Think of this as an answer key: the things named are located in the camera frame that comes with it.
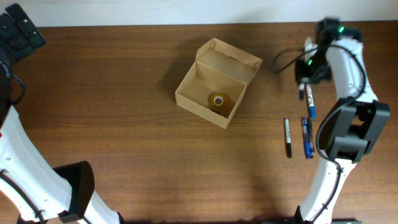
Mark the white marker blue cap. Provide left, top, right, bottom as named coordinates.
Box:
left=305, top=84, right=316, bottom=119

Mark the blue pen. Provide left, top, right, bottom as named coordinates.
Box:
left=301, top=117, right=312, bottom=159

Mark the grey black permanent marker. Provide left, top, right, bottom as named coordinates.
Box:
left=284, top=118, right=292, bottom=159

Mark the yellow tape roll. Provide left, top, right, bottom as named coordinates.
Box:
left=208, top=92, right=234, bottom=113

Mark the brown cardboard box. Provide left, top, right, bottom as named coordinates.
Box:
left=175, top=38, right=263, bottom=129

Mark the white marker black cap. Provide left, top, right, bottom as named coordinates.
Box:
left=298, top=83, right=305, bottom=100

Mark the black pen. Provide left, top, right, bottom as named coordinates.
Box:
left=307, top=117, right=315, bottom=158

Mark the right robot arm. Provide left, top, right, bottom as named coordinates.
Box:
left=295, top=17, right=390, bottom=223

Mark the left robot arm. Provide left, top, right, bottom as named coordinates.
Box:
left=1, top=3, right=124, bottom=224

